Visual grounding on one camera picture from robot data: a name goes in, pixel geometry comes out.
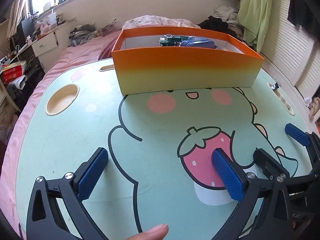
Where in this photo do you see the person's left hand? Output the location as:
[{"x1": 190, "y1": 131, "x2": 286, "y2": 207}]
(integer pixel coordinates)
[{"x1": 129, "y1": 224, "x2": 169, "y2": 240}]

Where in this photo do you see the green hanging cloth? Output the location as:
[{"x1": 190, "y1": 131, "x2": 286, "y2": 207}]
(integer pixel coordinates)
[{"x1": 236, "y1": 0, "x2": 273, "y2": 54}]

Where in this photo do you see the white nightstand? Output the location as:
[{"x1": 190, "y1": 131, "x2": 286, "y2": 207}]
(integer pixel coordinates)
[{"x1": 31, "y1": 17, "x2": 77, "y2": 58}]

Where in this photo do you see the green cartoon desktop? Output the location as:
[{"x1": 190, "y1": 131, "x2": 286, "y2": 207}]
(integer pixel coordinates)
[{"x1": 19, "y1": 55, "x2": 320, "y2": 240}]

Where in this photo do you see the pink plush toy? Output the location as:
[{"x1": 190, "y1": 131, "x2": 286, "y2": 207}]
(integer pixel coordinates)
[{"x1": 40, "y1": 21, "x2": 52, "y2": 34}]

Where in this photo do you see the green toy car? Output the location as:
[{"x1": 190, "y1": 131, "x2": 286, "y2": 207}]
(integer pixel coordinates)
[{"x1": 159, "y1": 33, "x2": 185, "y2": 47}]

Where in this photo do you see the red corduroy cushion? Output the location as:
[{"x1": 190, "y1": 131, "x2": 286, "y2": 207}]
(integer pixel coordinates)
[{"x1": 99, "y1": 40, "x2": 118, "y2": 60}]

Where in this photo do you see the pink floral duvet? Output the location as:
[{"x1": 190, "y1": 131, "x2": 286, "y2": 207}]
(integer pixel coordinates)
[{"x1": 122, "y1": 15, "x2": 202, "y2": 29}]

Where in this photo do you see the cluttered white shelf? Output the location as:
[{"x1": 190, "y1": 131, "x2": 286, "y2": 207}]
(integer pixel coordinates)
[{"x1": 304, "y1": 96, "x2": 320, "y2": 135}]

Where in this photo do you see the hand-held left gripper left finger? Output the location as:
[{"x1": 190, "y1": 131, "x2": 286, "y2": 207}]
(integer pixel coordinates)
[{"x1": 26, "y1": 147, "x2": 109, "y2": 240}]

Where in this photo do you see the beige curtain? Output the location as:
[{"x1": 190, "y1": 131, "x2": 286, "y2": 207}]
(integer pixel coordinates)
[{"x1": 6, "y1": 0, "x2": 33, "y2": 40}]

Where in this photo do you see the striped clothes pile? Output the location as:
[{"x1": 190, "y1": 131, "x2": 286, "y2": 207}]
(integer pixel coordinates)
[{"x1": 69, "y1": 22, "x2": 98, "y2": 47}]

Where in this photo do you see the black clothes pile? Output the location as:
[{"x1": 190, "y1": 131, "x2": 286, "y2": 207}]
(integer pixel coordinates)
[{"x1": 197, "y1": 15, "x2": 248, "y2": 43}]

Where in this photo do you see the white slatted panel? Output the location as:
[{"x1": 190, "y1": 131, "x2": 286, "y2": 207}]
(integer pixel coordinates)
[{"x1": 260, "y1": 0, "x2": 320, "y2": 100}]

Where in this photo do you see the blue tin box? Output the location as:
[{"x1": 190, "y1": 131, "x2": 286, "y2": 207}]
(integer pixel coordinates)
[{"x1": 179, "y1": 37, "x2": 218, "y2": 50}]

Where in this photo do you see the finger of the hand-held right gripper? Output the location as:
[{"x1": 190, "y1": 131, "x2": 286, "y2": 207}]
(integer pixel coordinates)
[
  {"x1": 285, "y1": 123, "x2": 320, "y2": 160},
  {"x1": 252, "y1": 149, "x2": 315, "y2": 188}
]

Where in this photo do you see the black monitor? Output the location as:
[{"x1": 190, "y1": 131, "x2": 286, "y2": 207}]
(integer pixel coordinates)
[{"x1": 20, "y1": 17, "x2": 35, "y2": 42}]

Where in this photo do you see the white clothes pile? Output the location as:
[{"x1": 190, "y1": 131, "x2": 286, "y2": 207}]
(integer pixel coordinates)
[{"x1": 215, "y1": 5, "x2": 239, "y2": 25}]

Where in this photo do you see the black bag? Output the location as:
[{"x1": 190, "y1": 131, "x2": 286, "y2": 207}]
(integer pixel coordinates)
[{"x1": 6, "y1": 76, "x2": 33, "y2": 103}]

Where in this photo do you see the orange cardboard box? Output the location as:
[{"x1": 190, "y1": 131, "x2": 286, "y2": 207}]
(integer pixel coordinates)
[{"x1": 111, "y1": 26, "x2": 265, "y2": 96}]

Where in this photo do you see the red white carton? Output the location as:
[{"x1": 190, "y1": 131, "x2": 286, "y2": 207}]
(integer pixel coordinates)
[{"x1": 0, "y1": 60, "x2": 28, "y2": 84}]

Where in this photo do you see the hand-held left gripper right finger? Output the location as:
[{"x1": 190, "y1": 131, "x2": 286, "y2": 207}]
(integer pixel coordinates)
[{"x1": 211, "y1": 148, "x2": 294, "y2": 240}]

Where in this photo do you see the black hanging garment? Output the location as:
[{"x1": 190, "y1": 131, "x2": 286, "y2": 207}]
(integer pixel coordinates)
[{"x1": 287, "y1": 0, "x2": 320, "y2": 34}]

